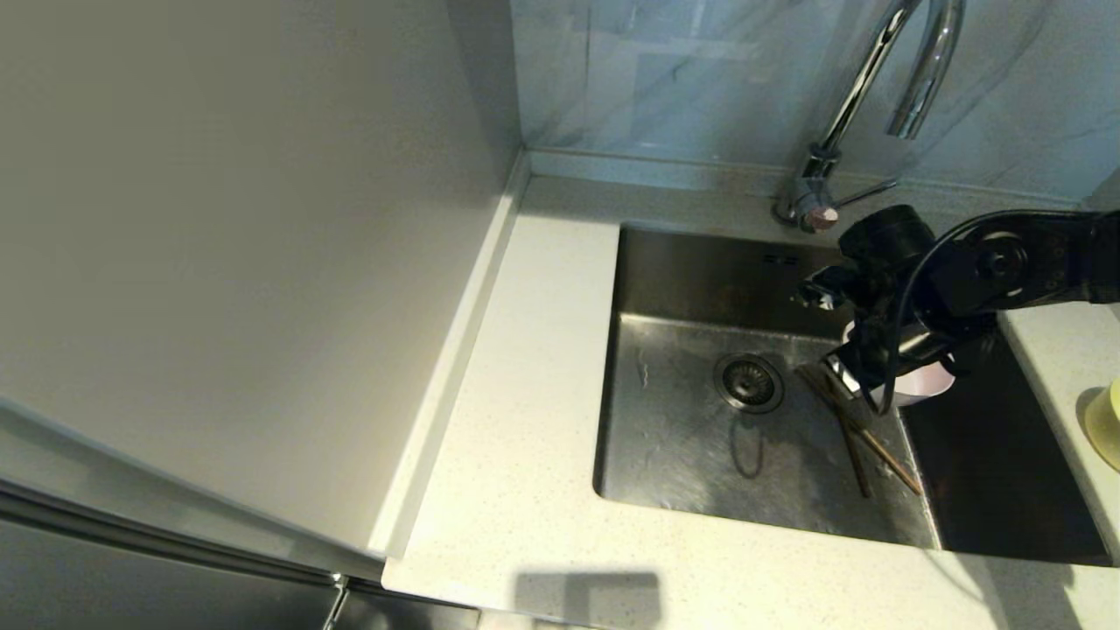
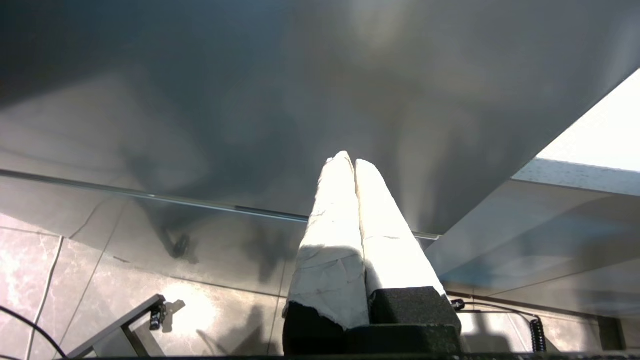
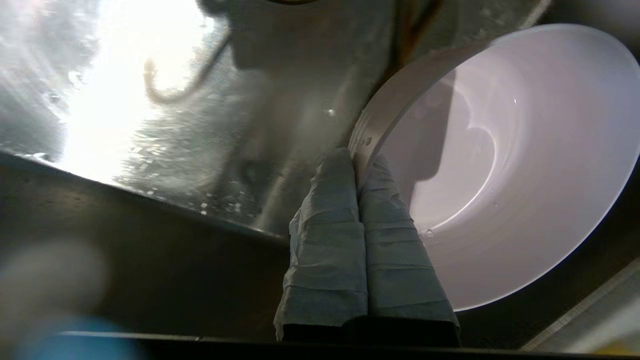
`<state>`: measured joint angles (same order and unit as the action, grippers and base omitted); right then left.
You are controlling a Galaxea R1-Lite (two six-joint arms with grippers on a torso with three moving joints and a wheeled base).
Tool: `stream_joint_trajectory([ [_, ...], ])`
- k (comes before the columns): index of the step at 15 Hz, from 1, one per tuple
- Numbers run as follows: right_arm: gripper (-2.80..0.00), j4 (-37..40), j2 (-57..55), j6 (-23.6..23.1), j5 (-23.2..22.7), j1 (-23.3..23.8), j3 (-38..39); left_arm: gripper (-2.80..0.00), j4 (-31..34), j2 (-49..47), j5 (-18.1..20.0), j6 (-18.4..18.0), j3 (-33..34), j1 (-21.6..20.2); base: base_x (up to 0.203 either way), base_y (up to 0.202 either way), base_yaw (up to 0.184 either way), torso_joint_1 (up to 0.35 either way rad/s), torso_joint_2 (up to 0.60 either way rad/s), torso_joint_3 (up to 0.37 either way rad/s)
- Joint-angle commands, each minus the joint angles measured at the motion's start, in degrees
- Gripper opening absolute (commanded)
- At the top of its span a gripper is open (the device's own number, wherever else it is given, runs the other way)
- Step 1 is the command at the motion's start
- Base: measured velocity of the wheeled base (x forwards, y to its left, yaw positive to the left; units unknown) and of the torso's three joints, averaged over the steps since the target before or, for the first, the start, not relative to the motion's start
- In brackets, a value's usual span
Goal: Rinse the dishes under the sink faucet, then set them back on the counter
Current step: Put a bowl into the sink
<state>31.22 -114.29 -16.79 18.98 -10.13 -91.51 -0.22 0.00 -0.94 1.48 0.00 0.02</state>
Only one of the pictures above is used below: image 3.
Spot stainless steel sink basin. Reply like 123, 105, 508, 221
0, 0, 640, 351

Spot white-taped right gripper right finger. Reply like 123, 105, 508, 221
357, 152, 462, 347

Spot pink plastic bowl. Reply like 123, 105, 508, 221
347, 23, 640, 312

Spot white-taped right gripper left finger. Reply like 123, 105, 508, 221
273, 147, 369, 343

